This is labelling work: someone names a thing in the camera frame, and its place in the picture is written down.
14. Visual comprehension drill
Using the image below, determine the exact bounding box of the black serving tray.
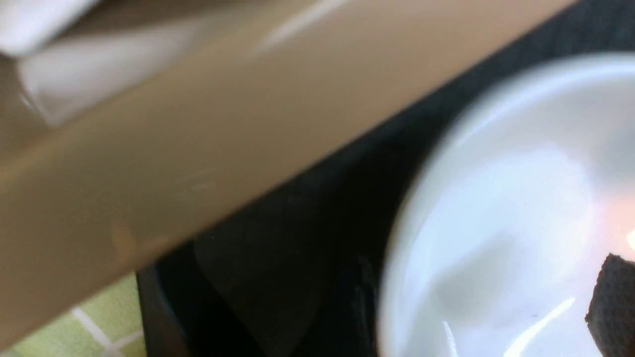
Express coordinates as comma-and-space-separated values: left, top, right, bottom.
139, 0, 634, 357

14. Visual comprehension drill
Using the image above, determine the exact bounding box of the grey-brown spoon bin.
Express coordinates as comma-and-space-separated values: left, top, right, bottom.
1, 0, 570, 349

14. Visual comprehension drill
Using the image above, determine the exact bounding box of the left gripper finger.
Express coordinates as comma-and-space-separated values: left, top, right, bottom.
585, 254, 635, 357

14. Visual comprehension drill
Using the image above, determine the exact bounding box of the white square dish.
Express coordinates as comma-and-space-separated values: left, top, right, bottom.
376, 52, 635, 357

